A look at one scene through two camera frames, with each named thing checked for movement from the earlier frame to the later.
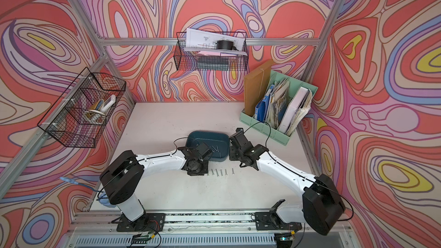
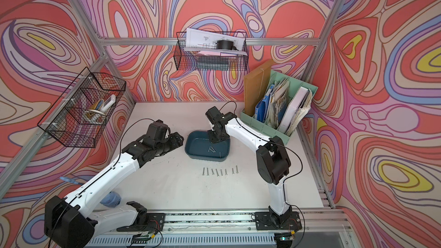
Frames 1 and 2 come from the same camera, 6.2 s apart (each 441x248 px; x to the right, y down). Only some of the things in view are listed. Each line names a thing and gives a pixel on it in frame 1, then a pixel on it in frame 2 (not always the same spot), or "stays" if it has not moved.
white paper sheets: [205, 41] stays
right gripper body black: [235, 155] to [215, 136]
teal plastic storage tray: [219, 142] stays
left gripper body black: [201, 169] to [170, 142]
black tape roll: [226, 45] stays
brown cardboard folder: [256, 85] stays
